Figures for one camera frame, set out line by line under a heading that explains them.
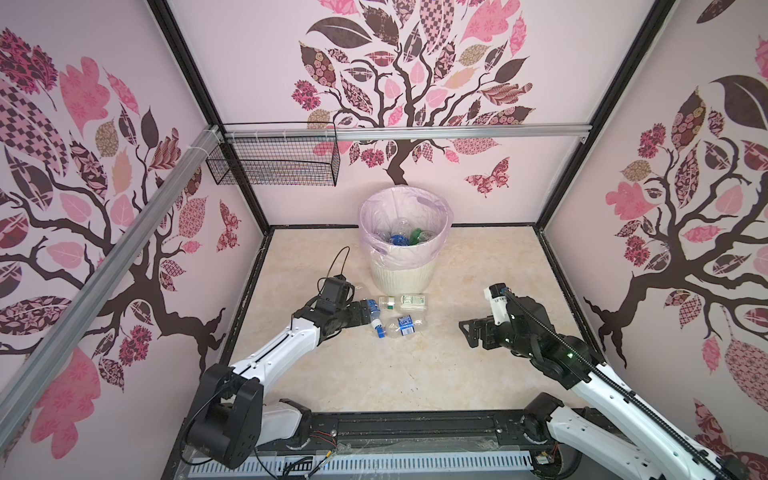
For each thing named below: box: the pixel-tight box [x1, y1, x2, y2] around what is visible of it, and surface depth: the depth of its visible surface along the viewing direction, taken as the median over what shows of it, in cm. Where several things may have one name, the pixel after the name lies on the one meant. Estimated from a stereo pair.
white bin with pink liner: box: [358, 186, 453, 296], surface depth 93 cm
